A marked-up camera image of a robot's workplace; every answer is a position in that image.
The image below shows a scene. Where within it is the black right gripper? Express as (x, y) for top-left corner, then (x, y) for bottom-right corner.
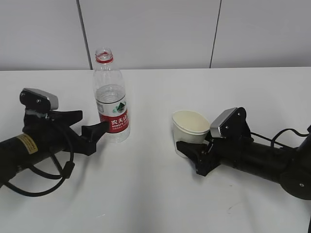
(176, 137), (253, 176)

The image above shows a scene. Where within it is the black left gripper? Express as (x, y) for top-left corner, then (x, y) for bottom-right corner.
(22, 109), (108, 155)

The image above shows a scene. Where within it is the white paper cup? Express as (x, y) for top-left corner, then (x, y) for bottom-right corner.
(172, 110), (210, 158)

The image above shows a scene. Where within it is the Nongfu Spring water bottle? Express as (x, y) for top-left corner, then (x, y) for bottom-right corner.
(93, 48), (130, 143)

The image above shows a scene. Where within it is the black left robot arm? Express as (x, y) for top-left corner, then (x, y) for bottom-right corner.
(0, 110), (109, 185)

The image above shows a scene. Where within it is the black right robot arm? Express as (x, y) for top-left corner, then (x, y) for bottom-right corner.
(176, 129), (311, 200)

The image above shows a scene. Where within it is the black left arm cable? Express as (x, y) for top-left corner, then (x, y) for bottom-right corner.
(0, 118), (75, 198)

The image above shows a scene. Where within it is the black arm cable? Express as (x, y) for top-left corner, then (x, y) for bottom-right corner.
(0, 118), (75, 198)
(250, 128), (311, 149)

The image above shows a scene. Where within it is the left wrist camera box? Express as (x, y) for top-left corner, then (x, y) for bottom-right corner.
(19, 88), (59, 114)

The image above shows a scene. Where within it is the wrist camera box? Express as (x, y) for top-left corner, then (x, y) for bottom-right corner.
(19, 88), (59, 114)
(209, 107), (251, 139)

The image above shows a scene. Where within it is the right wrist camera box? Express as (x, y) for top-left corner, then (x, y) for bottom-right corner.
(209, 107), (251, 139)

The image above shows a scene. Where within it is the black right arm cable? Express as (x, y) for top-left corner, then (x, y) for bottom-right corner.
(250, 128), (311, 149)

